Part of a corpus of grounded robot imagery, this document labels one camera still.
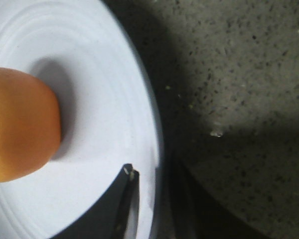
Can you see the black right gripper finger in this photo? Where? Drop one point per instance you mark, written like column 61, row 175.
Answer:
column 115, row 215

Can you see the whole orange fruit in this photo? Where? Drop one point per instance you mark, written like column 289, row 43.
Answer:
column 30, row 125

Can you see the light blue plate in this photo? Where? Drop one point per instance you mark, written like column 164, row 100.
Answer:
column 110, row 117

